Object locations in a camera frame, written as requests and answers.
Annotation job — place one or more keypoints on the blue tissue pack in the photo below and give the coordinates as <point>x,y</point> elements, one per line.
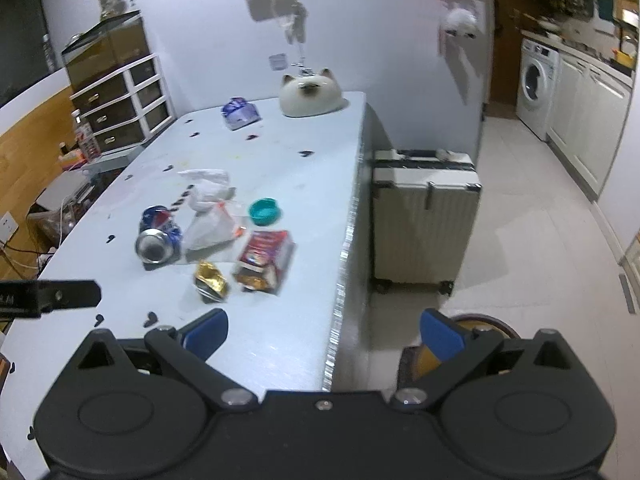
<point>240,114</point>

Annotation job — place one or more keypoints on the brown door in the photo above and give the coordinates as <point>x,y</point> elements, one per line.
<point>505,35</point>

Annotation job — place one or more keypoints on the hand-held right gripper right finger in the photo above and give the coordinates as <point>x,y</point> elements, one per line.
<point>440,335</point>

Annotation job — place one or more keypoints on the white cat-shaped ceramic jar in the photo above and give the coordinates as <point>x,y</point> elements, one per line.
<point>310,95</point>

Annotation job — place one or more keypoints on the grey lid storage box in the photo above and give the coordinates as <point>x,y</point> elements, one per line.
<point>57,195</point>

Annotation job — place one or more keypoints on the white tissue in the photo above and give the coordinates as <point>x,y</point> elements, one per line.
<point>207,190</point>

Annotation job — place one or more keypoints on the yellow round bin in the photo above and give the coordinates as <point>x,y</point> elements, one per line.
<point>479,323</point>

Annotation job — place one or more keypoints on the glass fish tank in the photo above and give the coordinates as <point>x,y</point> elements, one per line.
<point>105,50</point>

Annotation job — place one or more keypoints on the white ribbed suitcase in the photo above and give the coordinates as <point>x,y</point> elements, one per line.
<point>425,220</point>

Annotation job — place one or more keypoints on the white washing machine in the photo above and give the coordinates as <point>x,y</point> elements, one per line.
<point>536,90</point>

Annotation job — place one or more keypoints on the red label water bottle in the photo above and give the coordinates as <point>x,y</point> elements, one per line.
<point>86,140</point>

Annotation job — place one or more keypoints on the white kitchen base cabinets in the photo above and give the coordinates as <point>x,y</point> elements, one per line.
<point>590,120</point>

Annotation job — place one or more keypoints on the clear plastic bag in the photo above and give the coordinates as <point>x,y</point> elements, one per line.
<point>207,230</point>

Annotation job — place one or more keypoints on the crushed blue can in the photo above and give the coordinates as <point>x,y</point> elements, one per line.
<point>155,245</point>

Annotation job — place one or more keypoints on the white plush sheep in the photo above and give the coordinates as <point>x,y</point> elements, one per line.
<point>460,22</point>

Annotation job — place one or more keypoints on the white wall socket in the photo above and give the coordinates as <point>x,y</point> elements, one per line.
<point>7,226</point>

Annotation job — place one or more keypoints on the white drawer unit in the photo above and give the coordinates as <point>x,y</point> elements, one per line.
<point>122,105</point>

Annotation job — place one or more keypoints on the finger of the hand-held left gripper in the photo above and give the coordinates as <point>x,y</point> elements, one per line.
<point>75,295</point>

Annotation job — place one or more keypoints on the pink box of tubes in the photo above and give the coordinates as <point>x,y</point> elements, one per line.
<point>70,159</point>

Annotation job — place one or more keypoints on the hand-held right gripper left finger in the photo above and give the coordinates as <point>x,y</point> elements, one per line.
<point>207,332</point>

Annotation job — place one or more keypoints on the red snack packet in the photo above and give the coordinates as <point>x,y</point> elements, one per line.
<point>262,257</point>

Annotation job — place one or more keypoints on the gold foil wrapper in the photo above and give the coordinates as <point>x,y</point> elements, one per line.
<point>211,280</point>

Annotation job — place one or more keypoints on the teal plastic lid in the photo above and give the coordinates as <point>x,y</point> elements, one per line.
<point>264,211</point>

